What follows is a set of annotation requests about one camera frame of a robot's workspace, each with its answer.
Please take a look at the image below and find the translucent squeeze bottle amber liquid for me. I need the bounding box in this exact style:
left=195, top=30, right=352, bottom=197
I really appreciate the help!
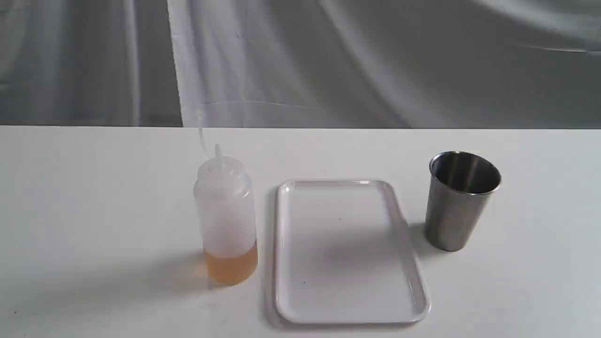
left=193, top=109, right=259, bottom=286

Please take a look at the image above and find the stainless steel cup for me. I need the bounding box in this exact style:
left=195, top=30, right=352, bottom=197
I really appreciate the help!
left=424, top=151, right=502, bottom=252

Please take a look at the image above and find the white plastic tray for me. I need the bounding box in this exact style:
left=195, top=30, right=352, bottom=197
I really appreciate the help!
left=273, top=179, right=431, bottom=326

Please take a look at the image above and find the grey fabric backdrop curtain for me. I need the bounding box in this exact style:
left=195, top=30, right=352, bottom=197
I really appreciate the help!
left=0, top=0, right=601, bottom=129

